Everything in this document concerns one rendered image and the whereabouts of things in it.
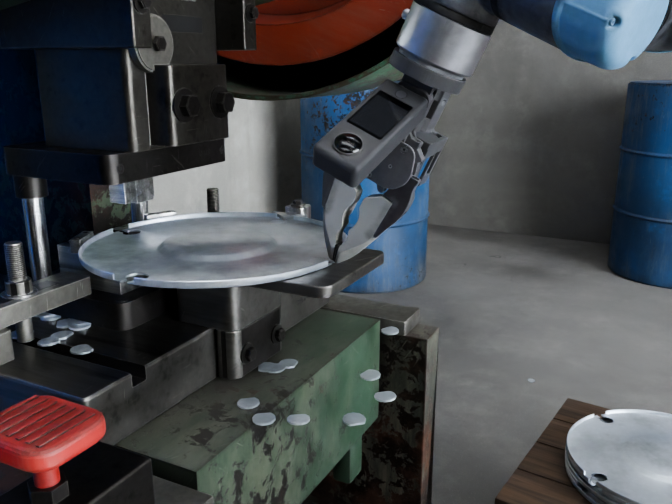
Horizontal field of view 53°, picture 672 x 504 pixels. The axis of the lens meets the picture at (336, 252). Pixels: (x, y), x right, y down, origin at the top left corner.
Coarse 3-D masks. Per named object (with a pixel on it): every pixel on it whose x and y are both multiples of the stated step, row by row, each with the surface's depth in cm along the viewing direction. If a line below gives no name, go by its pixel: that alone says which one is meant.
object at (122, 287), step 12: (120, 228) 83; (60, 252) 76; (60, 264) 77; (72, 264) 76; (96, 276) 74; (132, 276) 75; (144, 276) 76; (96, 288) 75; (108, 288) 74; (120, 288) 73; (132, 288) 75
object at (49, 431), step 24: (24, 408) 44; (48, 408) 45; (72, 408) 44; (0, 432) 42; (24, 432) 42; (48, 432) 42; (72, 432) 42; (96, 432) 43; (0, 456) 41; (24, 456) 40; (48, 456) 40; (72, 456) 41; (48, 480) 43
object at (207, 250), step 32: (128, 224) 82; (160, 224) 85; (192, 224) 85; (224, 224) 85; (256, 224) 85; (288, 224) 85; (320, 224) 84; (96, 256) 71; (128, 256) 71; (160, 256) 71; (192, 256) 69; (224, 256) 69; (256, 256) 71; (288, 256) 71; (320, 256) 71; (192, 288) 61
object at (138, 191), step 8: (120, 184) 76; (128, 184) 77; (136, 184) 77; (144, 184) 78; (152, 184) 79; (112, 192) 77; (120, 192) 77; (128, 192) 77; (136, 192) 77; (144, 192) 78; (152, 192) 79; (112, 200) 78; (120, 200) 77; (128, 200) 77; (136, 200) 77; (144, 200) 78
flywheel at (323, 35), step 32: (288, 0) 104; (320, 0) 102; (352, 0) 96; (384, 0) 94; (256, 32) 104; (288, 32) 101; (320, 32) 99; (352, 32) 97; (384, 32) 96; (256, 64) 105; (288, 64) 103; (320, 64) 108
